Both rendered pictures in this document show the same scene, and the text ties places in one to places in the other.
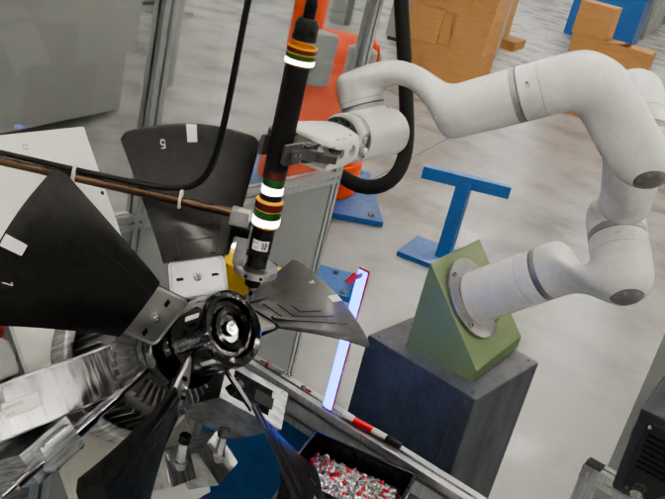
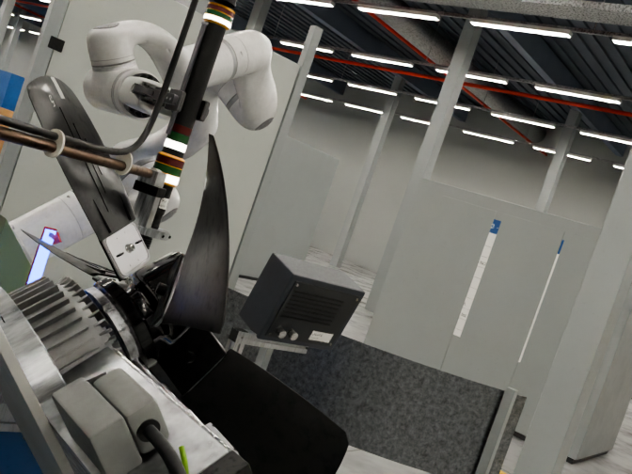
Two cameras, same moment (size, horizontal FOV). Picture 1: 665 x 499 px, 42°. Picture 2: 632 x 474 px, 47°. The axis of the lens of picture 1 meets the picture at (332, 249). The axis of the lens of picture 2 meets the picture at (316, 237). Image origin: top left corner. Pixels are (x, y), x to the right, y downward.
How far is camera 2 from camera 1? 1.39 m
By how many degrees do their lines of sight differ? 74
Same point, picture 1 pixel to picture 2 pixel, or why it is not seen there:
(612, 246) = not seen: hidden behind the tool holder
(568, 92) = (260, 61)
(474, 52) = not seen: outside the picture
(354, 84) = (127, 41)
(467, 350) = not seen: hidden behind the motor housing
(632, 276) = (176, 198)
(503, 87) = (228, 55)
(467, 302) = (30, 251)
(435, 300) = (12, 255)
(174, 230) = (98, 201)
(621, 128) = (264, 87)
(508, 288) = (70, 229)
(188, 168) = (77, 130)
